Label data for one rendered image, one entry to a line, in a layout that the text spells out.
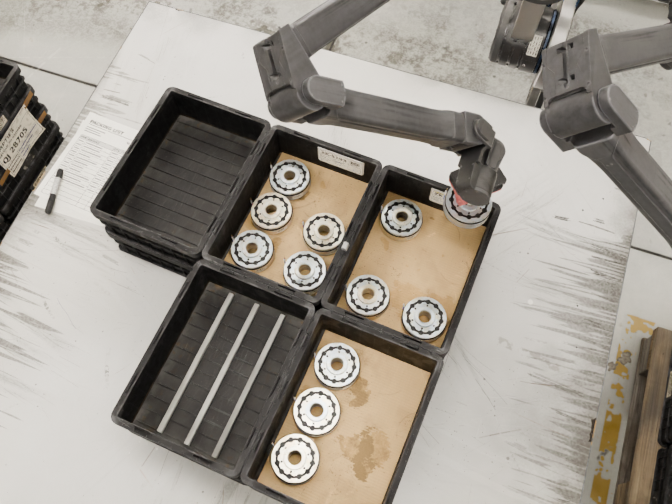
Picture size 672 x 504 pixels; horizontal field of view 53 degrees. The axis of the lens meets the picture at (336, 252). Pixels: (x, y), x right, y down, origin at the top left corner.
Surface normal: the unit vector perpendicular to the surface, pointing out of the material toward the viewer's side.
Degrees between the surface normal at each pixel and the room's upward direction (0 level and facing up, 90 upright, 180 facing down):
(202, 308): 0
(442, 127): 37
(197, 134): 0
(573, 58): 55
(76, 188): 0
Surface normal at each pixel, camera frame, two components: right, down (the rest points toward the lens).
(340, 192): -0.01, -0.40
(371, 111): 0.62, -0.05
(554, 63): -0.82, -0.11
